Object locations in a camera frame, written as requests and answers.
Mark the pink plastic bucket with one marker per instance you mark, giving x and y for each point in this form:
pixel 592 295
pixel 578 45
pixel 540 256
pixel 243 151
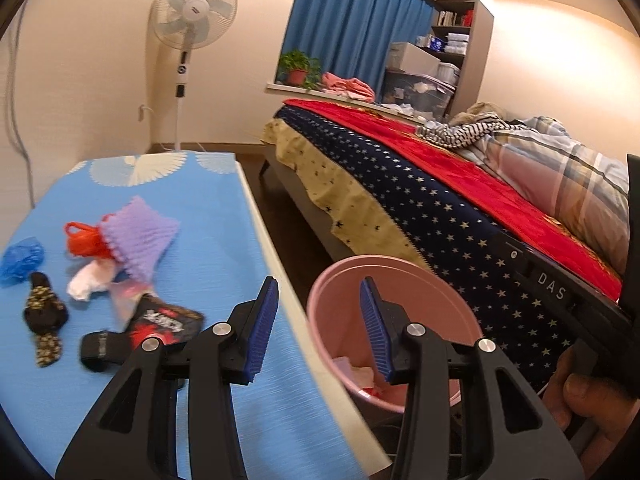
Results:
pixel 358 310

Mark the blue plastic bag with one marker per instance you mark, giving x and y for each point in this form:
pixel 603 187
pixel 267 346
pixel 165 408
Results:
pixel 20 260

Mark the white storage box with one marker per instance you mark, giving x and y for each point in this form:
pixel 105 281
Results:
pixel 410 59

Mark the black red snack packet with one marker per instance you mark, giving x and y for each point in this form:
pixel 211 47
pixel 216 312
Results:
pixel 169 323

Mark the orange plastic bag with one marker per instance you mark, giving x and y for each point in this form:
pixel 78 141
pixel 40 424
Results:
pixel 83 240

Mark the blue curtain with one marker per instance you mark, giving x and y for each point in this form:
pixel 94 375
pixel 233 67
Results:
pixel 352 38

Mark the right hand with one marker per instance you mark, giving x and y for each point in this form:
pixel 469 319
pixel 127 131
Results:
pixel 571 394

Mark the beige star bed sheet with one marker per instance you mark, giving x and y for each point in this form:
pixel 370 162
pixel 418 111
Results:
pixel 345 217

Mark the white standing fan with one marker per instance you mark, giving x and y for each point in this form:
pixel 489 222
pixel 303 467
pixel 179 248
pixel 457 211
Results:
pixel 187 25

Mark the navy star bedspread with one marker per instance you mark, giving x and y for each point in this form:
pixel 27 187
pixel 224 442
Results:
pixel 453 237

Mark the plaid quilt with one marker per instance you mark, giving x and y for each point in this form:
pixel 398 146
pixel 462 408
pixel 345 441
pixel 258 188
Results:
pixel 583 189

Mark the white paper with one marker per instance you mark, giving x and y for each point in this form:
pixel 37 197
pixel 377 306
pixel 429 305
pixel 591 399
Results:
pixel 93 277

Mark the pink clothes pile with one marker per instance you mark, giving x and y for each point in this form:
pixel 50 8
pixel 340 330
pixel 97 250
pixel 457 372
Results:
pixel 351 88

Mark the striped garment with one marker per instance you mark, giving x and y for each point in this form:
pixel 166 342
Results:
pixel 463 135

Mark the potted green plant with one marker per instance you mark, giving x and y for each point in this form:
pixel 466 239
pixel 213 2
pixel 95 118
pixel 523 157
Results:
pixel 297 69

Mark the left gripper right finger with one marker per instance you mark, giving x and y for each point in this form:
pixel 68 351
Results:
pixel 470 414

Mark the red blanket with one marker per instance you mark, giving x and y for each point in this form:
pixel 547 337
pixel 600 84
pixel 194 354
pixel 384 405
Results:
pixel 489 194

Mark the clear storage bin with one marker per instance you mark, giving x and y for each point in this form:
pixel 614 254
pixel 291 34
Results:
pixel 426 95

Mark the wooden bookshelf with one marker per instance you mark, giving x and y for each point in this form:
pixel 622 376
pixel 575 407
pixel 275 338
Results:
pixel 464 27

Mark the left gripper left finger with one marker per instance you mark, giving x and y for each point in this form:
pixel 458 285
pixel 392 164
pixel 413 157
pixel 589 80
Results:
pixel 130 432

